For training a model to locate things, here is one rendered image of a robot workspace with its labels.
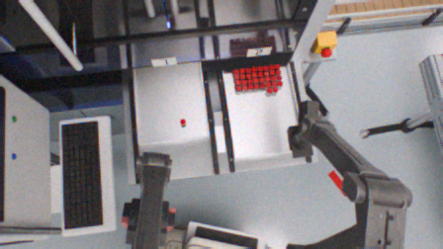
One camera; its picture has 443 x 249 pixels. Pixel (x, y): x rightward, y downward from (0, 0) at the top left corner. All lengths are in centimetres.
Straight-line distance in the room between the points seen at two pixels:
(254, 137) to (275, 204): 92
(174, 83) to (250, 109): 31
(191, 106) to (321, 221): 120
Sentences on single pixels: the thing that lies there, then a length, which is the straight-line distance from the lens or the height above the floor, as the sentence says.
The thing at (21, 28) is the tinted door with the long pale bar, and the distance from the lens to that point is 128.
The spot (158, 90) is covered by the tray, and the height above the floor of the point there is 88.
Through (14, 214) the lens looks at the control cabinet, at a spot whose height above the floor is 110.
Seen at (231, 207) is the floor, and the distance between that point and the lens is 236.
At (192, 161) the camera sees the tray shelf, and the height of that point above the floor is 88.
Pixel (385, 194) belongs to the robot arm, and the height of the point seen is 162.
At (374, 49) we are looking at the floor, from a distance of 280.
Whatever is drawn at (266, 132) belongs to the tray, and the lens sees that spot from 152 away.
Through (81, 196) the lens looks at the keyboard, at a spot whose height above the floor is 82.
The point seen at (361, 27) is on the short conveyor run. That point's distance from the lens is 174.
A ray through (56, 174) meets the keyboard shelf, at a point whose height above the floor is 80.
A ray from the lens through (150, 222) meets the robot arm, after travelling 86.
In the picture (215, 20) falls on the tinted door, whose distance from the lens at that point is 125.
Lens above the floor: 235
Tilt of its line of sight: 75 degrees down
